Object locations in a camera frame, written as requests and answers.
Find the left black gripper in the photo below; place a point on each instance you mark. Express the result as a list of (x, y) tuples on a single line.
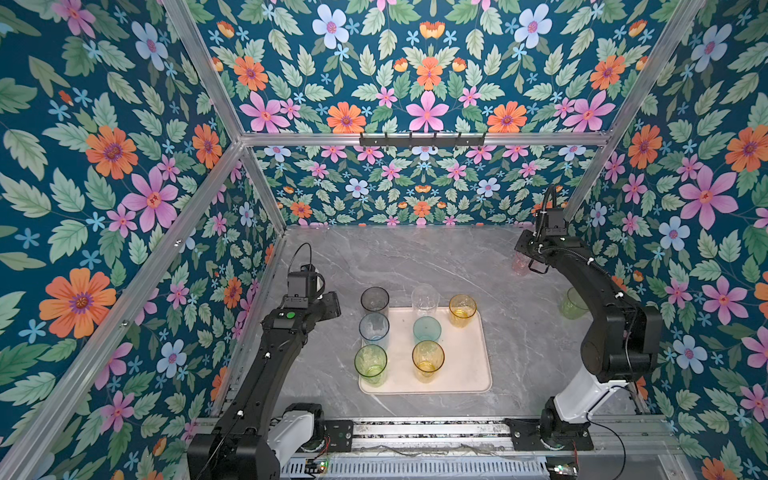
[(331, 304)]

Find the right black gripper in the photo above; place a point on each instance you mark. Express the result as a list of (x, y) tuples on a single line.
[(522, 243)]

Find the pink tumbler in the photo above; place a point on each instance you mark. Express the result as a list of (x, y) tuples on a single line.
[(520, 264)]

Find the grey smoky tumbler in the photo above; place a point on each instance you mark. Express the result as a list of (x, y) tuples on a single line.
[(375, 299)]

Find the light blue tumbler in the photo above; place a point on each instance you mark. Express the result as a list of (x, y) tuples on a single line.
[(374, 329)]

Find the tall green faceted tumbler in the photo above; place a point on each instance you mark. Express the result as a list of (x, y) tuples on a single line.
[(370, 363)]

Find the clear glass tumbler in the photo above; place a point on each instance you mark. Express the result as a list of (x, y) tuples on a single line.
[(425, 300)]

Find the teal dotted tumbler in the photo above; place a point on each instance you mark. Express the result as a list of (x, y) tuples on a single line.
[(427, 328)]

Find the short yellow tumbler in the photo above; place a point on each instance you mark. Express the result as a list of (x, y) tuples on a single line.
[(462, 310)]

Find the tall yellow tumbler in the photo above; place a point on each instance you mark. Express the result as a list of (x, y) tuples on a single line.
[(428, 357)]

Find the beige plastic tray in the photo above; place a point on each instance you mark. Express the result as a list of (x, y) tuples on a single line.
[(466, 368)]

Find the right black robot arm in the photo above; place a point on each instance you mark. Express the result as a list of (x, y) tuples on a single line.
[(621, 345)]

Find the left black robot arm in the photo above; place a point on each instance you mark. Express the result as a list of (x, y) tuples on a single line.
[(245, 443)]

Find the short green tumbler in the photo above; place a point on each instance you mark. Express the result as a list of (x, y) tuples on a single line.
[(573, 306)]

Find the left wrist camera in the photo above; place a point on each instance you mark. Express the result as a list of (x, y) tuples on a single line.
[(306, 284)]

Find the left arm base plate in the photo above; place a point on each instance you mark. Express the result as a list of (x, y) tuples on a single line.
[(330, 436)]

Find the aluminium front rail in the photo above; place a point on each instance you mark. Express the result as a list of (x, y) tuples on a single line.
[(611, 435)]

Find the metal hook rail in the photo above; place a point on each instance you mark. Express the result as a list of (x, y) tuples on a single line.
[(409, 140)]

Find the white vented cable duct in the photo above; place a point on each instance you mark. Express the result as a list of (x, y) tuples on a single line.
[(415, 468)]

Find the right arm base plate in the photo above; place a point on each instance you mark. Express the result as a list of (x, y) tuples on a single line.
[(534, 435)]

